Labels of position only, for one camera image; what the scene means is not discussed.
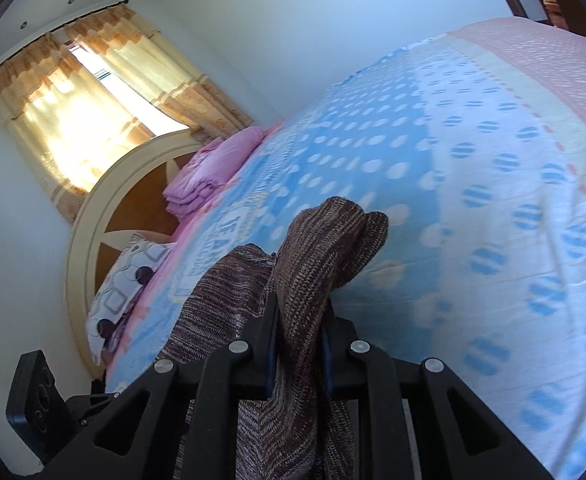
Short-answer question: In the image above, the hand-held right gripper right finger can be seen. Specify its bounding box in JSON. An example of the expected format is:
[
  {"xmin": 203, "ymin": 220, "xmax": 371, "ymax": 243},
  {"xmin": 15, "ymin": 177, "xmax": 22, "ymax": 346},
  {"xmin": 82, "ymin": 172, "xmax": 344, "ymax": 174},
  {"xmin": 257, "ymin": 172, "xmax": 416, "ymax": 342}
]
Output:
[{"xmin": 320, "ymin": 310, "xmax": 557, "ymax": 480}]

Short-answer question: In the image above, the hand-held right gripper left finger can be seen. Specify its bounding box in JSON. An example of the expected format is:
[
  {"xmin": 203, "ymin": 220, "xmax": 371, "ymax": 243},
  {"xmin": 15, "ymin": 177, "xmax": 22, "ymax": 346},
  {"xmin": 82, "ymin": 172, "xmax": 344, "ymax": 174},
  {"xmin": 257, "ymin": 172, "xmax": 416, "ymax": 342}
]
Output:
[{"xmin": 37, "ymin": 292, "xmax": 280, "ymax": 480}]

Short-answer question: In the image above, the brown knitted sweater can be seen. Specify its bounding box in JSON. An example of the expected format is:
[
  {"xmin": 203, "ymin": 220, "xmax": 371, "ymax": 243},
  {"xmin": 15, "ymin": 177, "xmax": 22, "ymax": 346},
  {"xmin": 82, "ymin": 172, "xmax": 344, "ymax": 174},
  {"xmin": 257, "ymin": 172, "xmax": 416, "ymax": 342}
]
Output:
[{"xmin": 155, "ymin": 196, "xmax": 390, "ymax": 480}]

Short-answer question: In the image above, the white patterned pillow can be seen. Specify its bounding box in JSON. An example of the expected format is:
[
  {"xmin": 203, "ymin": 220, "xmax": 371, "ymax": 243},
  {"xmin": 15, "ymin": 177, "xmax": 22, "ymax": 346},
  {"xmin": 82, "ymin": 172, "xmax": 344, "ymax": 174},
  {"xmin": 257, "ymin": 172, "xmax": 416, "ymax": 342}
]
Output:
[{"xmin": 86, "ymin": 232, "xmax": 177, "ymax": 362}]

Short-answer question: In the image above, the cream and wood headboard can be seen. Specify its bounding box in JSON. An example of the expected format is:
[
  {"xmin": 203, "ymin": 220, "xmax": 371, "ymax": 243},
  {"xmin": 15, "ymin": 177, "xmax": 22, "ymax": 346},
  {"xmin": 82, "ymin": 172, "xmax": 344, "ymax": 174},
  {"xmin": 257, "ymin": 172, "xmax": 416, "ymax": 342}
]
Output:
[{"xmin": 64, "ymin": 130, "xmax": 210, "ymax": 382}]

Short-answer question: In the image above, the pink folded blanket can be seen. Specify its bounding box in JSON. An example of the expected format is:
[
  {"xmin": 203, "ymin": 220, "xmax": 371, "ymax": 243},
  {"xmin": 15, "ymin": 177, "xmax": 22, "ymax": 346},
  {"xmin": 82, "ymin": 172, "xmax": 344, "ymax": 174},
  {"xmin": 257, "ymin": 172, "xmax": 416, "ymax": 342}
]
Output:
[{"xmin": 164, "ymin": 126, "xmax": 267, "ymax": 221}]

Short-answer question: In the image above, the blue polka dot bed blanket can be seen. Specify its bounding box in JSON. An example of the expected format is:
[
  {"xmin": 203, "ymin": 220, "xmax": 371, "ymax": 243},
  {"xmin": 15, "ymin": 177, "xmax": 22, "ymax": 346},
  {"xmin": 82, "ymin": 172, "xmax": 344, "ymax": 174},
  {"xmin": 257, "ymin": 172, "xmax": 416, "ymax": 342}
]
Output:
[{"xmin": 104, "ymin": 16, "xmax": 586, "ymax": 480}]

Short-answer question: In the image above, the dark curtain rod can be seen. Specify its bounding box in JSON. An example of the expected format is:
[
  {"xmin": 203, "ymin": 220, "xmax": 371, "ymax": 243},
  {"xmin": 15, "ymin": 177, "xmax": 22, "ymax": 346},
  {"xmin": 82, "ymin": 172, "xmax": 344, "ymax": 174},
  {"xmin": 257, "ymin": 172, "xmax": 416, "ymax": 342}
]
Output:
[{"xmin": 0, "ymin": 2, "xmax": 130, "ymax": 87}]

